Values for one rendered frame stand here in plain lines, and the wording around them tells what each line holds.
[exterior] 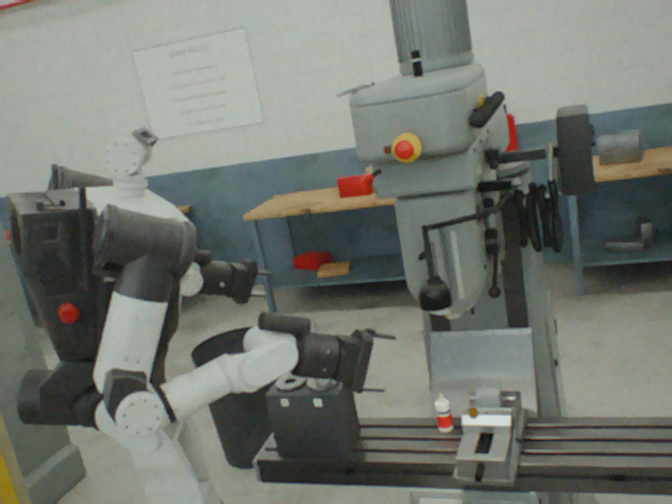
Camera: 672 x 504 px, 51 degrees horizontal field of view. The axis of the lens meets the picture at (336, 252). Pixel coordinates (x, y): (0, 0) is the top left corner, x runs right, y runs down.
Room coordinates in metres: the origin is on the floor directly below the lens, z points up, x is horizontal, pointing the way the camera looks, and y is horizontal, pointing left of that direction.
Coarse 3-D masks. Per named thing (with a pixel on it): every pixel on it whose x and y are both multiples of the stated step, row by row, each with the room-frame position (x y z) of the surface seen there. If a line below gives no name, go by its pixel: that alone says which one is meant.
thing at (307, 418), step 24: (288, 384) 1.81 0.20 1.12; (312, 384) 1.78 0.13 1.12; (336, 384) 1.77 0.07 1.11; (288, 408) 1.77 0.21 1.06; (312, 408) 1.75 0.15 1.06; (336, 408) 1.72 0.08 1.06; (288, 432) 1.78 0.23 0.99; (312, 432) 1.75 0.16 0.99; (336, 432) 1.73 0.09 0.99; (360, 432) 1.82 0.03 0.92
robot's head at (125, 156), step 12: (108, 144) 1.29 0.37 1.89; (120, 144) 1.29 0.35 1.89; (132, 144) 1.29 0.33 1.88; (108, 156) 1.29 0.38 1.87; (120, 156) 1.29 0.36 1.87; (132, 156) 1.29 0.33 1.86; (144, 156) 1.33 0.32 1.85; (108, 168) 1.29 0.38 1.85; (120, 168) 1.29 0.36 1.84; (132, 168) 1.29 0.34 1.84; (120, 180) 1.33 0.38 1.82; (132, 180) 1.33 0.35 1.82; (144, 180) 1.35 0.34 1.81
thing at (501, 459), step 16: (512, 400) 1.67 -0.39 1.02; (512, 432) 1.59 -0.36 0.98; (464, 448) 1.54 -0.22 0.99; (480, 448) 1.58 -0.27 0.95; (496, 448) 1.51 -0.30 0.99; (512, 448) 1.56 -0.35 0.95; (464, 464) 1.49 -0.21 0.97; (480, 464) 1.48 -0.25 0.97; (496, 464) 1.46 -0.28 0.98; (512, 464) 1.51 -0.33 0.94; (464, 480) 1.49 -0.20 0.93; (496, 480) 1.46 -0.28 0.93; (512, 480) 1.45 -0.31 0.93
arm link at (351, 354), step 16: (320, 336) 1.23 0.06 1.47; (336, 336) 1.28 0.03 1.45; (352, 336) 1.29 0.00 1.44; (368, 336) 1.27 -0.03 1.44; (320, 352) 1.20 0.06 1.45; (336, 352) 1.22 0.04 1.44; (352, 352) 1.25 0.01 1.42; (368, 352) 1.26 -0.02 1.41; (320, 368) 1.20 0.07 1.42; (336, 368) 1.23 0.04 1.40; (352, 368) 1.24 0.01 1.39; (368, 368) 1.25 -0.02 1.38; (352, 384) 1.24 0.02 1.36
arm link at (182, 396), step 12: (192, 372) 1.15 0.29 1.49; (204, 372) 1.14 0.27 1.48; (216, 372) 1.14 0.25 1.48; (168, 384) 1.12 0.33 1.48; (180, 384) 1.12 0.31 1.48; (192, 384) 1.12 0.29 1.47; (204, 384) 1.12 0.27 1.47; (216, 384) 1.13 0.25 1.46; (228, 384) 1.14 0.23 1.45; (168, 396) 1.10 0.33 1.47; (180, 396) 1.10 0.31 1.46; (192, 396) 1.11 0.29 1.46; (204, 396) 1.12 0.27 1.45; (216, 396) 1.13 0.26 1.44; (168, 408) 1.09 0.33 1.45; (180, 408) 1.10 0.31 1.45; (192, 408) 1.11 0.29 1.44; (168, 420) 1.09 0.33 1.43; (180, 420) 1.11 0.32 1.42
